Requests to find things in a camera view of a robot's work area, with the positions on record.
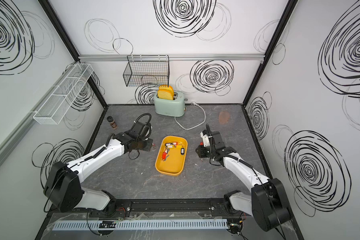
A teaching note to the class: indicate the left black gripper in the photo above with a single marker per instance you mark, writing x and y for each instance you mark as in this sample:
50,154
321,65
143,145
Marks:
149,146

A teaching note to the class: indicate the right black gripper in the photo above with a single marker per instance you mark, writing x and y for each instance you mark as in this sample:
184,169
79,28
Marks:
200,152

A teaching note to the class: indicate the pile of tagged keys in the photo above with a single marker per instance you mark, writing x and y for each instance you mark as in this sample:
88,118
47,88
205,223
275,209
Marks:
168,148

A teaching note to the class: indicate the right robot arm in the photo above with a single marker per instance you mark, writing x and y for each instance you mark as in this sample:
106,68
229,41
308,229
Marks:
256,182

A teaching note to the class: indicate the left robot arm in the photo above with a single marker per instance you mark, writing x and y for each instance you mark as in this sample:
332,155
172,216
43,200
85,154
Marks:
63,187

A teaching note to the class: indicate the yellow plastic storage box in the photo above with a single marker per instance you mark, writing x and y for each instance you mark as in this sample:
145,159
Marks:
174,164

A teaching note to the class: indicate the brown spice jar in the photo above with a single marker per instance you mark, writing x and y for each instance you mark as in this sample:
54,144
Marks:
112,122

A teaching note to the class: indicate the mint green toaster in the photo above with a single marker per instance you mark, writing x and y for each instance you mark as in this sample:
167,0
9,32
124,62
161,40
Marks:
172,108

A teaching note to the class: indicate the yellow toast slice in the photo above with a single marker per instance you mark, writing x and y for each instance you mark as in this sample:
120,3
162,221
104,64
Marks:
166,92

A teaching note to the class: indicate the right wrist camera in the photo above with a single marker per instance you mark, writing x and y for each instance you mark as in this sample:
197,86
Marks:
212,139

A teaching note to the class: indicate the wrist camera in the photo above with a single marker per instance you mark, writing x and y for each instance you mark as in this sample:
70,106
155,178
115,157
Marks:
139,130
212,139

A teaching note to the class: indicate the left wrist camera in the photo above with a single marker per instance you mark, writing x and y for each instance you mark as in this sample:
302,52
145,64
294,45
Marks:
139,130

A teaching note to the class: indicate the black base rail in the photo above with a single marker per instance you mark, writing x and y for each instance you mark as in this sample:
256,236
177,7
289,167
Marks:
168,205

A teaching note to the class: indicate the white slotted cable duct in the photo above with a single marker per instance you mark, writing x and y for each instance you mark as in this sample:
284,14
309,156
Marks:
182,224

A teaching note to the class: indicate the black wire wall basket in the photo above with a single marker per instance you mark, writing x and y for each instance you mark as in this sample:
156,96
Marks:
147,69

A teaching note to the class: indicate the white wire wall shelf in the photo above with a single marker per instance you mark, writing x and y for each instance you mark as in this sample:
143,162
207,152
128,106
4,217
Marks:
72,92

